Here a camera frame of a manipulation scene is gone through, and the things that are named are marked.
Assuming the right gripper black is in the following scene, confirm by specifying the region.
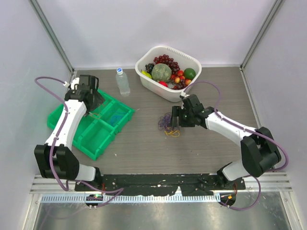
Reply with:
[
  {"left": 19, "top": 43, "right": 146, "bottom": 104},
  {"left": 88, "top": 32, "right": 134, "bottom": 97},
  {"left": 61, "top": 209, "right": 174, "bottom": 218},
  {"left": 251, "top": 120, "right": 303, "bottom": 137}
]
[{"left": 170, "top": 106, "right": 195, "bottom": 127}]

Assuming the red thin cable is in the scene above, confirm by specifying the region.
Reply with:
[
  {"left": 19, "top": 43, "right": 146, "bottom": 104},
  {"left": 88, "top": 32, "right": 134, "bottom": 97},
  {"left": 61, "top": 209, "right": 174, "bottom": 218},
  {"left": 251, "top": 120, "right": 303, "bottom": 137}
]
[{"left": 88, "top": 103, "right": 108, "bottom": 119}]

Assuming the purple thin cable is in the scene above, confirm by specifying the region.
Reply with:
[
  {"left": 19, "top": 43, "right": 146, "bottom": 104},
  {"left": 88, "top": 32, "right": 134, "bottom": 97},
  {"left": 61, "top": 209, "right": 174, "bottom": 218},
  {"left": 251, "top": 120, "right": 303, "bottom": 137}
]
[{"left": 157, "top": 112, "right": 173, "bottom": 131}]

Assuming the yellow thin cable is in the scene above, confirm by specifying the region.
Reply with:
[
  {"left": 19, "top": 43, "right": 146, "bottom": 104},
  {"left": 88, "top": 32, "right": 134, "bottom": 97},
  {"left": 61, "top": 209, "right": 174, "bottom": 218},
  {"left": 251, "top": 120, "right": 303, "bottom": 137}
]
[{"left": 164, "top": 128, "right": 180, "bottom": 138}]

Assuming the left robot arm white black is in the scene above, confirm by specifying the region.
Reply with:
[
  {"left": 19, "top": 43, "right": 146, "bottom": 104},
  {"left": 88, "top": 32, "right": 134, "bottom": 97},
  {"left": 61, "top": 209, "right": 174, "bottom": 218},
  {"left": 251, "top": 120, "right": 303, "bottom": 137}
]
[{"left": 34, "top": 75, "right": 105, "bottom": 191}]

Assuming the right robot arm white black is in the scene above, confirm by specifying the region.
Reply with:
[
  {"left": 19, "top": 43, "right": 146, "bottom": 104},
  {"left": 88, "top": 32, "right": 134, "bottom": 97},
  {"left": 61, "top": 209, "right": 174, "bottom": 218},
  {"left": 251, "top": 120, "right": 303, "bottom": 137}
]
[{"left": 170, "top": 94, "right": 282, "bottom": 189}]

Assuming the red apple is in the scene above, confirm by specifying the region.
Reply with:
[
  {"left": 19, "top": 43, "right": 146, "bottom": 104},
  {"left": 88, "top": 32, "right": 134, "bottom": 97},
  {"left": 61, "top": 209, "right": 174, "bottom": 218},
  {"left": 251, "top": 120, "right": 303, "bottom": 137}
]
[{"left": 158, "top": 81, "right": 168, "bottom": 88}]

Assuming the clear water bottle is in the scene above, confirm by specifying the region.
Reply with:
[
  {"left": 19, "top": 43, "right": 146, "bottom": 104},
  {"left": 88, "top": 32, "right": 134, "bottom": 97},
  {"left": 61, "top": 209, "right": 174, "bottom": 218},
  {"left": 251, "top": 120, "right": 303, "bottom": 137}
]
[{"left": 116, "top": 68, "right": 130, "bottom": 96}]

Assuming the cherry cluster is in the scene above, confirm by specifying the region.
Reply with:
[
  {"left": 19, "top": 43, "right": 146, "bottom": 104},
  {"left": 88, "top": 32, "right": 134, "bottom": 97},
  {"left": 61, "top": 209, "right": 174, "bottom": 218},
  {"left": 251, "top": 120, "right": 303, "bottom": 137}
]
[{"left": 168, "top": 70, "right": 192, "bottom": 90}]

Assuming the green compartment tray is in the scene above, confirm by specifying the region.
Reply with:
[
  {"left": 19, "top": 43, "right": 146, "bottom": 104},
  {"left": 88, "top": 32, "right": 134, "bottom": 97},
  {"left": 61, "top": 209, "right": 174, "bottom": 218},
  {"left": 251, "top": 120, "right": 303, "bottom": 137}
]
[{"left": 47, "top": 88, "right": 135, "bottom": 161}]

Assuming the white plastic basket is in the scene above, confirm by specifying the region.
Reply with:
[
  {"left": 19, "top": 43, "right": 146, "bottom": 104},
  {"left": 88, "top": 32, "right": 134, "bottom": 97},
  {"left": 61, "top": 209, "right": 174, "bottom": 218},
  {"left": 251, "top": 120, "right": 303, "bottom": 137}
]
[{"left": 135, "top": 46, "right": 202, "bottom": 102}]

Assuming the green lime fruit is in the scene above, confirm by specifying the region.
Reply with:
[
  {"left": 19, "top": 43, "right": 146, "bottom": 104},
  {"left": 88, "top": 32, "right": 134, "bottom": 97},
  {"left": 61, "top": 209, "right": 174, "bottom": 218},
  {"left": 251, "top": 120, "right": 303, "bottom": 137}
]
[{"left": 184, "top": 68, "right": 196, "bottom": 80}]

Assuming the green round melon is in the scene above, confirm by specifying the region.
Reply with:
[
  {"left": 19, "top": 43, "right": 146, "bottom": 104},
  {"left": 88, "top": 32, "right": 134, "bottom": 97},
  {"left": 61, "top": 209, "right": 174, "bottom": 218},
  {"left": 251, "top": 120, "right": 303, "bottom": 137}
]
[{"left": 151, "top": 63, "right": 172, "bottom": 82}]

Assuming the yellow banana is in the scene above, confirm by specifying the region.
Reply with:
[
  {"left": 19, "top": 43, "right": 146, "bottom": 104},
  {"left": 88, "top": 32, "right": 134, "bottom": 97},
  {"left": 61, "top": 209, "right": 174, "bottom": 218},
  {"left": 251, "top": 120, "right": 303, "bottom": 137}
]
[{"left": 142, "top": 70, "right": 152, "bottom": 79}]

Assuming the dark grape bunch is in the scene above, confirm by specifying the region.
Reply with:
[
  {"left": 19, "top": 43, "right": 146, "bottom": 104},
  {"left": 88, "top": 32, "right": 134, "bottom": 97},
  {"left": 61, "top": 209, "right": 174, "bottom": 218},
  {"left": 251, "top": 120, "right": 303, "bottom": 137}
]
[{"left": 145, "top": 63, "right": 154, "bottom": 74}]

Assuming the red grape bunch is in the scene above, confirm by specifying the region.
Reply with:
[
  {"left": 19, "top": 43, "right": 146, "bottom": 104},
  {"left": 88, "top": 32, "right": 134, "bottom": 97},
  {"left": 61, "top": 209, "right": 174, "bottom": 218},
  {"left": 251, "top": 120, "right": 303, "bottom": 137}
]
[{"left": 153, "top": 54, "right": 180, "bottom": 75}]

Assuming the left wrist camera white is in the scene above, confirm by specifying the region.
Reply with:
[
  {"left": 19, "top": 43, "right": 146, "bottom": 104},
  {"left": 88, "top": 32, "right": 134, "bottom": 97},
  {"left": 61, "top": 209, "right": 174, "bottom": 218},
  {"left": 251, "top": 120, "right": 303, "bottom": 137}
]
[{"left": 62, "top": 77, "right": 80, "bottom": 89}]

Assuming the slotted white cable duct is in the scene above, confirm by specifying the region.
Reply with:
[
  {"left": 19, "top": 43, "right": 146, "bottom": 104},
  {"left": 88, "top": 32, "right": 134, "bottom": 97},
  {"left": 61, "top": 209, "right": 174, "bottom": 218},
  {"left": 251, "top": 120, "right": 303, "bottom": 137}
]
[{"left": 41, "top": 193, "right": 221, "bottom": 204}]

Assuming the aluminium frame rail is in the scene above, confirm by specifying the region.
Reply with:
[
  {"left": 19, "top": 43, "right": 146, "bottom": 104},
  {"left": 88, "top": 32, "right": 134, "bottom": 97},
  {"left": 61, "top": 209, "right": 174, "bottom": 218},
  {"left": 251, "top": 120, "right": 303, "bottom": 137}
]
[{"left": 30, "top": 172, "right": 293, "bottom": 194}]

